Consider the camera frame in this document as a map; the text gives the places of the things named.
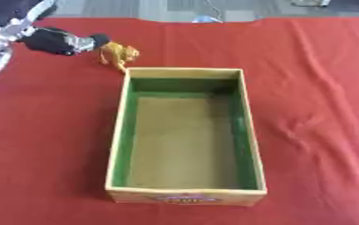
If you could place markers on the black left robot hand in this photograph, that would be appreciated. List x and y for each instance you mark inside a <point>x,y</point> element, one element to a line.
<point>52,41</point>

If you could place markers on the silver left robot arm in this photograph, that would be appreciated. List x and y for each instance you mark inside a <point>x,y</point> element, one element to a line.
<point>0,29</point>

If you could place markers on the pale blue object on floor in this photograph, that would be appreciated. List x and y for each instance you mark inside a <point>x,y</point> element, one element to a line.
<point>206,19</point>

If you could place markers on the white object on floor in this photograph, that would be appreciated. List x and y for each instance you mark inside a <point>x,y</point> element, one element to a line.
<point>311,2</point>

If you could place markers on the tan cardboard box green inside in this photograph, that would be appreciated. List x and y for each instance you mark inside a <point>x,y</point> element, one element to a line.
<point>185,134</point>

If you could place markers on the yellow toy lion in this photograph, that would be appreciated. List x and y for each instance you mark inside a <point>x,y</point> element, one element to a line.
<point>117,53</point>

